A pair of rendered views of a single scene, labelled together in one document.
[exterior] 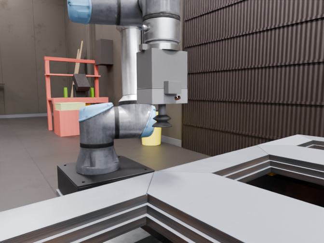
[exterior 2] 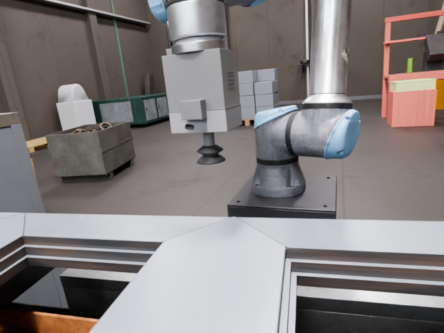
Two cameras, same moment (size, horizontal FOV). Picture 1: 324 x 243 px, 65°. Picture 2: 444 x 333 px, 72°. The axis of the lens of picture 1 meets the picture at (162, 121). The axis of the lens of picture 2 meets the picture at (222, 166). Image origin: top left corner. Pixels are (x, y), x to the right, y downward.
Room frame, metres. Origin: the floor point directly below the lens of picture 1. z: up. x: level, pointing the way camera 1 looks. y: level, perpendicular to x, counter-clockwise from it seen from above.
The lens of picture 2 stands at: (0.29, -0.37, 1.09)
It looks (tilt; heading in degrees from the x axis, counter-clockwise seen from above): 16 degrees down; 56
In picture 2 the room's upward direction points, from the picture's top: 6 degrees counter-clockwise
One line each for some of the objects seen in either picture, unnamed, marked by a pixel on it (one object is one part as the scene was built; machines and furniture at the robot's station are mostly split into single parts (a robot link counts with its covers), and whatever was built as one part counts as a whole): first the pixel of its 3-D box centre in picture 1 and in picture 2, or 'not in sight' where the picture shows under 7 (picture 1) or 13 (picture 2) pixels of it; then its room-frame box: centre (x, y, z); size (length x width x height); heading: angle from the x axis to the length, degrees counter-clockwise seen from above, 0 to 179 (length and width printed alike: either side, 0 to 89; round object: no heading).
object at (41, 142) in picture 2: not in sight; (36, 144); (0.76, 7.87, 0.06); 1.39 x 0.96 x 0.13; 34
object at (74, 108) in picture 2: not in sight; (76, 110); (1.95, 8.88, 0.68); 0.76 x 0.62 x 1.36; 34
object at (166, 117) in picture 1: (161, 119); (210, 151); (0.52, 0.00, 0.99); 0.04 x 0.04 x 0.02
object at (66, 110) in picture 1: (80, 94); (433, 65); (6.74, 2.14, 0.96); 1.49 x 1.39 x 1.93; 124
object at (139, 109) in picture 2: not in sight; (137, 110); (3.83, 9.36, 0.42); 2.13 x 1.95 x 0.84; 34
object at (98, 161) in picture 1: (97, 155); (277, 172); (0.89, 0.23, 0.82); 0.15 x 0.15 x 0.10
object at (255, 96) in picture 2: not in sight; (250, 97); (5.21, 5.44, 0.61); 1.28 x 0.82 x 1.22; 125
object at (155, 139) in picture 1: (151, 126); not in sight; (4.98, 0.21, 0.35); 0.45 x 0.44 x 0.69; 124
